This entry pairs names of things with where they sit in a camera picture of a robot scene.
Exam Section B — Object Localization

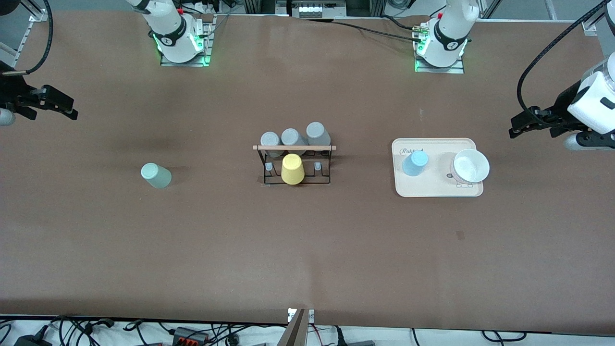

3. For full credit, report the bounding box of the pale green cup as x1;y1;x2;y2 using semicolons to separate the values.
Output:
141;163;172;189

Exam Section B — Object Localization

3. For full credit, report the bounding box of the light blue cup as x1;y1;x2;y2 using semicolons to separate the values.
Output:
402;150;429;177

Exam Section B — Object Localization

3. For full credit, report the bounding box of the white bowl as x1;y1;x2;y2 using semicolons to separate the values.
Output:
450;148;491;185

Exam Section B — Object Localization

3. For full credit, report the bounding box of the cream plastic tray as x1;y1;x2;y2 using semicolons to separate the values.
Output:
392;138;484;198

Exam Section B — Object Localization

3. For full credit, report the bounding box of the grey cup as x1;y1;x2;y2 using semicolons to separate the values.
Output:
281;128;308;154
306;122;332;147
260;132;282;158

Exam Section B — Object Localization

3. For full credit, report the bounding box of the yellow cup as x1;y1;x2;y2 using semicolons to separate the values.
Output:
281;153;305;185

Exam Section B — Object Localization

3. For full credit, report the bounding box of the black power adapter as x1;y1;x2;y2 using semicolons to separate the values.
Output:
14;334;53;346

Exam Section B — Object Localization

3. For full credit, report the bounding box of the grey terminal box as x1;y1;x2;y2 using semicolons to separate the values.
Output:
288;0;346;20

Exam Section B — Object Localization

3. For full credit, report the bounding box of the black red connector block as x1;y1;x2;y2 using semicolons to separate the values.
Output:
173;327;209;346

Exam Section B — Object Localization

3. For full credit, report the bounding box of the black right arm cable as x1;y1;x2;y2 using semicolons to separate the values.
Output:
0;0;52;77

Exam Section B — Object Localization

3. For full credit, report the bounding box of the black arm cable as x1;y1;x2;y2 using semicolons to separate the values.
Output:
517;0;613;128
0;0;52;77

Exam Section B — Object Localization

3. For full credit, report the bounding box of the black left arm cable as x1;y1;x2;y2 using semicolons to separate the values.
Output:
517;0;613;128

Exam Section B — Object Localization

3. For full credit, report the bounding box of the aluminium frame profile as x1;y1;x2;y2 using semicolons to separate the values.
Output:
582;10;607;37
0;9;49;68

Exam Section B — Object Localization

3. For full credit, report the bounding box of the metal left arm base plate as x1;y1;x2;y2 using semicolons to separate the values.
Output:
414;24;465;74

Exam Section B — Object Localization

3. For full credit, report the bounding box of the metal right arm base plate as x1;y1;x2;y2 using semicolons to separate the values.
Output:
160;14;213;67

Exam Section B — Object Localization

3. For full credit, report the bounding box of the black cable on table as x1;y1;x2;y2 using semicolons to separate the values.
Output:
300;17;426;43

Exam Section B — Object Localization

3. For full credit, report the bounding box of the black wire cup rack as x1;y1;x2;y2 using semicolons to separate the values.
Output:
253;144;337;187

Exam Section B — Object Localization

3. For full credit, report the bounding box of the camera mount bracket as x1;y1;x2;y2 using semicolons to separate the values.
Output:
278;308;315;346

